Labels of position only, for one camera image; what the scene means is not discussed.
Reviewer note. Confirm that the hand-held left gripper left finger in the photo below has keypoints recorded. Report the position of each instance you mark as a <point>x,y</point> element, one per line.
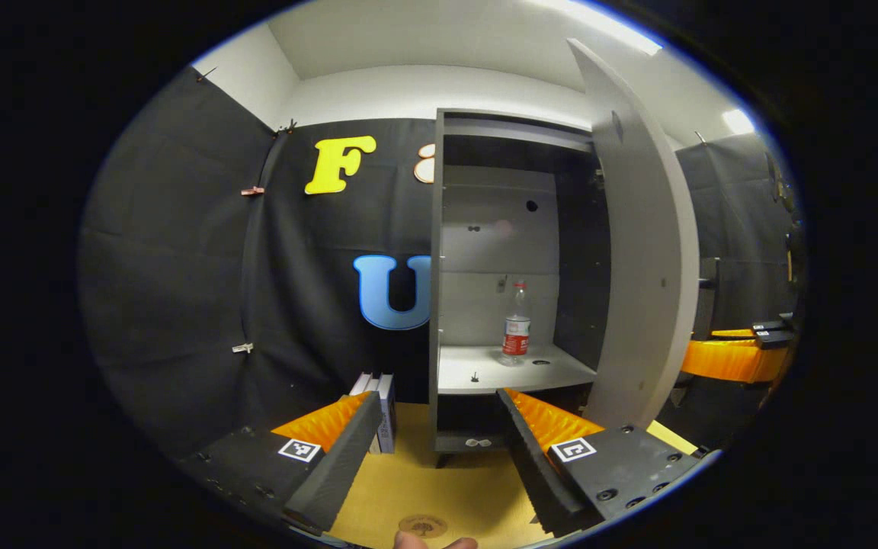
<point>340,473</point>

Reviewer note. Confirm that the beige cabinet door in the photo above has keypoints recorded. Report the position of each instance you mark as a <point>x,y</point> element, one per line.
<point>645,267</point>

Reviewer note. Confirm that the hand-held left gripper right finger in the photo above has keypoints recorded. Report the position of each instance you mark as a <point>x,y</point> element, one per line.
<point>534,473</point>

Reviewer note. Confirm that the small ceiling light panel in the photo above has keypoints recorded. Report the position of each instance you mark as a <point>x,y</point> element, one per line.
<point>738,122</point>

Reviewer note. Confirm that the black backdrop cloth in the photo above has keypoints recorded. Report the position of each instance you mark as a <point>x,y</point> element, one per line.
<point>180,267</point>

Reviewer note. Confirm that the clear plastic bottle red label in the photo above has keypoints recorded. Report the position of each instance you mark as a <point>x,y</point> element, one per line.
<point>516,343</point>

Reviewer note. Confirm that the round brown coaster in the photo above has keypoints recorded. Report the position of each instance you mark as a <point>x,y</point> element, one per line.
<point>422,524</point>

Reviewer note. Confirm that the white cloth clip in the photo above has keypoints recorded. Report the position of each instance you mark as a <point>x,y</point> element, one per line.
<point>242,348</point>

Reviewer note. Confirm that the blue-grey book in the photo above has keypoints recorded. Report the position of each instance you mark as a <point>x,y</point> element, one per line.
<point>387,419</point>

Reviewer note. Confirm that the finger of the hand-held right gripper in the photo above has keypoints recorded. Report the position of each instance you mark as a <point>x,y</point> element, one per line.
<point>721,360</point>
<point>770,325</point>

